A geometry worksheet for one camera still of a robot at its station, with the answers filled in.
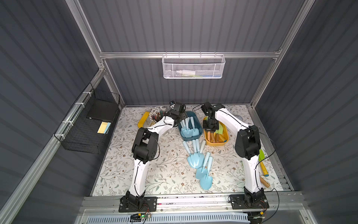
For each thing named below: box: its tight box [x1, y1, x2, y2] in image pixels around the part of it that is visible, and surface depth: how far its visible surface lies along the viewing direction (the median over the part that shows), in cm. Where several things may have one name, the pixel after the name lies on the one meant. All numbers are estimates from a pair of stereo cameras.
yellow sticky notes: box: [96, 121, 112, 134], surface depth 77 cm
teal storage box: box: [178, 111, 204, 142], surface depth 104 cm
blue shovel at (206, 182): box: [199, 156, 214, 191], surface depth 84 cm
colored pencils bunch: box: [149, 106, 167, 123], surface depth 95 cm
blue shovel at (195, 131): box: [190, 116, 200, 137], surface depth 104 cm
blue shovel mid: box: [195, 152, 211, 180], surface depth 86 cm
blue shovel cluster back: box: [193, 140, 206, 169], surface depth 90 cm
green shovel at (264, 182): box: [259, 176, 271, 189], surface depth 80 cm
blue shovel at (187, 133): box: [182, 117, 193, 138], surface depth 104 cm
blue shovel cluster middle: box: [182, 139, 199, 169], surface depth 91 cm
